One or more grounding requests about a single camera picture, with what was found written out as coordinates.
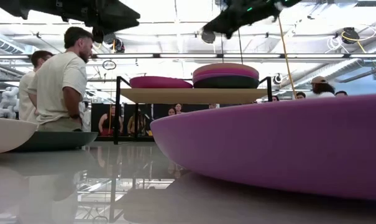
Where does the magenta plate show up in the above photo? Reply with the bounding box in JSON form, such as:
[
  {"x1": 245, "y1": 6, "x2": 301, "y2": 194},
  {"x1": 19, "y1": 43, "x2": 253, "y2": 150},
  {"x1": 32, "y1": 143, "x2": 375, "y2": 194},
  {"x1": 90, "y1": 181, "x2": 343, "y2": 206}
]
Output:
[{"x1": 129, "y1": 75, "x2": 194, "y2": 90}]

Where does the long ceiling light bar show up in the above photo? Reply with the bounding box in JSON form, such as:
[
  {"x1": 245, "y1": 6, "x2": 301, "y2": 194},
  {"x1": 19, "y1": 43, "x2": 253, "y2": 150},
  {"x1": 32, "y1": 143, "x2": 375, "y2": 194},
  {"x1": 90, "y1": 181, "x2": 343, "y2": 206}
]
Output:
[{"x1": 0, "y1": 52, "x2": 376, "y2": 60}]

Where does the white robot figure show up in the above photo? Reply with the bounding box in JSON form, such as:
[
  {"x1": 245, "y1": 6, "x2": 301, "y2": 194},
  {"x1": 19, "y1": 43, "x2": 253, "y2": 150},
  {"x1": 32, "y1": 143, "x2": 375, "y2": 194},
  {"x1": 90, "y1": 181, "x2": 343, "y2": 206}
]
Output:
[{"x1": 0, "y1": 86, "x2": 21, "y2": 120}]

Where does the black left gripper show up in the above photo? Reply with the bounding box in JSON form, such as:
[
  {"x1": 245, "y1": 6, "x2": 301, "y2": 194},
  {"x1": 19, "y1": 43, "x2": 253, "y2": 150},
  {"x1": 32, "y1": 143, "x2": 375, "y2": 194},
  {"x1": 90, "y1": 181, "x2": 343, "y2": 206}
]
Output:
[{"x1": 29, "y1": 0, "x2": 141, "y2": 44}]

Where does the dark green plate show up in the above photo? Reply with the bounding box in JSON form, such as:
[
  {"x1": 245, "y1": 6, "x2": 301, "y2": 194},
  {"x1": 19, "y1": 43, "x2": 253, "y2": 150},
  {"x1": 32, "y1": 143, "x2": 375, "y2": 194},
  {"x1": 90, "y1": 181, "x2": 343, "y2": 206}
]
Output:
[{"x1": 12, "y1": 131, "x2": 99, "y2": 152}]

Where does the white bowl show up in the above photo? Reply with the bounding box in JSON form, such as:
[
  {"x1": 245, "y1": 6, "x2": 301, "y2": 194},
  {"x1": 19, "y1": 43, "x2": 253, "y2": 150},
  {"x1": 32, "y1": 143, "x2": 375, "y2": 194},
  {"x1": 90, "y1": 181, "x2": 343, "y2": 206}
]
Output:
[{"x1": 0, "y1": 116, "x2": 38, "y2": 156}]

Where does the black bowl on rack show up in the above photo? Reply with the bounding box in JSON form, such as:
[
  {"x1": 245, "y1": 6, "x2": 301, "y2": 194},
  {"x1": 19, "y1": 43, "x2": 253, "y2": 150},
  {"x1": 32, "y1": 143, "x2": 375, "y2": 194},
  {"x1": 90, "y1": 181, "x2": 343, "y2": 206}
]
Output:
[{"x1": 193, "y1": 75, "x2": 260, "y2": 90}]

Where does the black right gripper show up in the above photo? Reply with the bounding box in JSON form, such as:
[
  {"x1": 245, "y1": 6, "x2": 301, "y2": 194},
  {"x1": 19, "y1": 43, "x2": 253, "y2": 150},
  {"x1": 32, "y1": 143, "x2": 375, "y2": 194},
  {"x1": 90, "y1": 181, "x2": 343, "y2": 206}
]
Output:
[{"x1": 201, "y1": 0, "x2": 282, "y2": 39}]

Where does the yellow hanging cable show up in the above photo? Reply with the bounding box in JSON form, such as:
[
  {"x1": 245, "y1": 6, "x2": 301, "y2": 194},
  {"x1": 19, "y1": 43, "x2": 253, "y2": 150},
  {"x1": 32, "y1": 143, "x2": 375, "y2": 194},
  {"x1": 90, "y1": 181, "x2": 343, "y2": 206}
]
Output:
[{"x1": 277, "y1": 17, "x2": 298, "y2": 100}]

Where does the hanging black ring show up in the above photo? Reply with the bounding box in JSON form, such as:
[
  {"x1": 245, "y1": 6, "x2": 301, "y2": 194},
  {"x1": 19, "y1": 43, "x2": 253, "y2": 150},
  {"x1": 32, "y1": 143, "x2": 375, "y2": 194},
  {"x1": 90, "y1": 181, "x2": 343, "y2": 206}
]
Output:
[{"x1": 102, "y1": 59, "x2": 117, "y2": 71}]

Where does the wooden shelf with black frame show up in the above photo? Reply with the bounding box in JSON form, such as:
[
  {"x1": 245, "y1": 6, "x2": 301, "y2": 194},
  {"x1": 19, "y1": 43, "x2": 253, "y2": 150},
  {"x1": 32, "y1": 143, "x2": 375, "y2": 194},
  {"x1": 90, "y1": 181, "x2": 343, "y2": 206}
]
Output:
[{"x1": 113, "y1": 75, "x2": 273, "y2": 146}]

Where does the purple plate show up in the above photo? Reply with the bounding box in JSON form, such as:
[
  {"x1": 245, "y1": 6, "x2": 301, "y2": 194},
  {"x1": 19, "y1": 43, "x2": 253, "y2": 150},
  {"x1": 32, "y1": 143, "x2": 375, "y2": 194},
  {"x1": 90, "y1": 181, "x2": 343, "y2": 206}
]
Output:
[
  {"x1": 192, "y1": 68, "x2": 260, "y2": 84},
  {"x1": 149, "y1": 93, "x2": 376, "y2": 202}
]

